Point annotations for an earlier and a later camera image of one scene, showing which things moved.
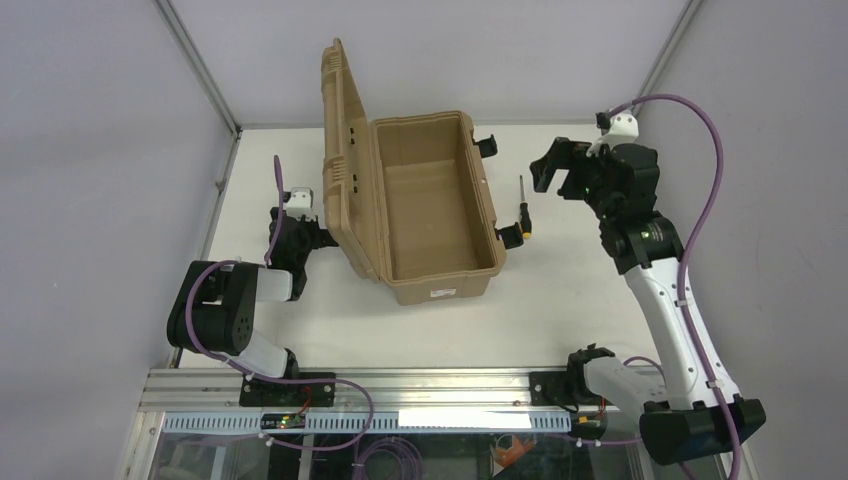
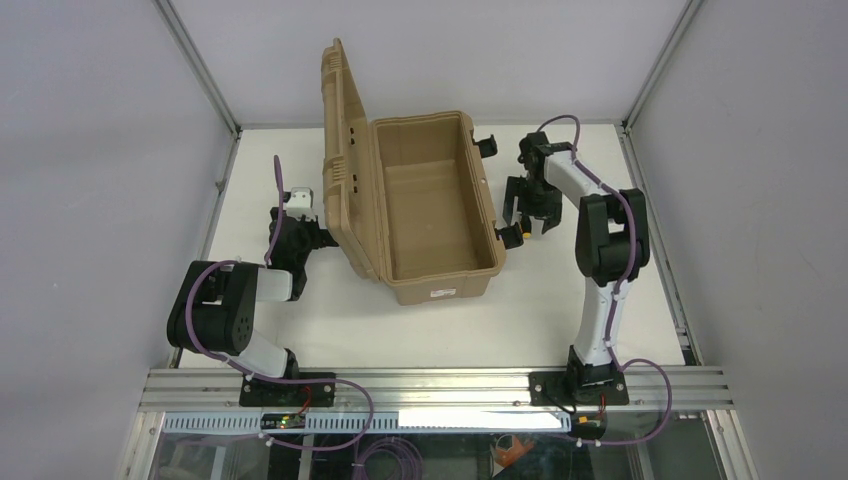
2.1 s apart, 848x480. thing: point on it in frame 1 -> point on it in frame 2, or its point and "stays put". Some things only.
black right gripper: (573, 175) -> (530, 206)
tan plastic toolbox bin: (406, 195) stays put
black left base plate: (282, 394) stays put
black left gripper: (308, 237) stays put
